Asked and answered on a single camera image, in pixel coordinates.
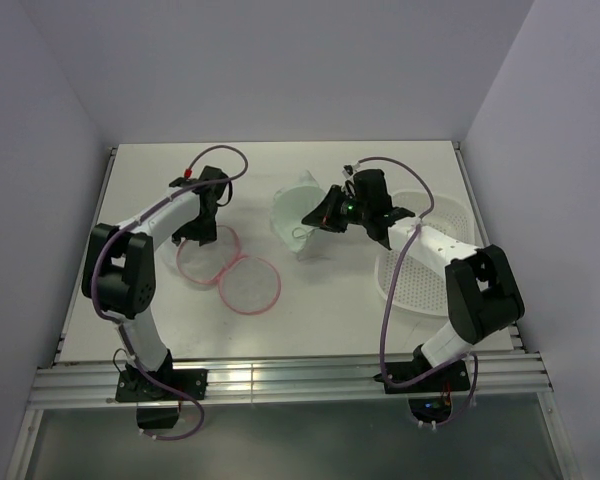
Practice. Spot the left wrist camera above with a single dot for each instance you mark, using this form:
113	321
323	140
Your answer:
185	181

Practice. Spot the pink mesh laundry bag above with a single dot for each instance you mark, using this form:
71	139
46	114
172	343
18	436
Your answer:
247	285

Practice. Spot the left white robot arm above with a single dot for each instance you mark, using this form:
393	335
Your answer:
119	277

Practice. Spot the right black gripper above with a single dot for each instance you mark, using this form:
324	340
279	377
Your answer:
324	216

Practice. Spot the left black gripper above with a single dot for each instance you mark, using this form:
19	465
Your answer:
204	235

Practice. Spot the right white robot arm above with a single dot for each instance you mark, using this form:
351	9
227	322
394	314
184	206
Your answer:
481	291

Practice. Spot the mint green bra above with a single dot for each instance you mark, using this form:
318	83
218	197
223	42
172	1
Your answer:
290	205

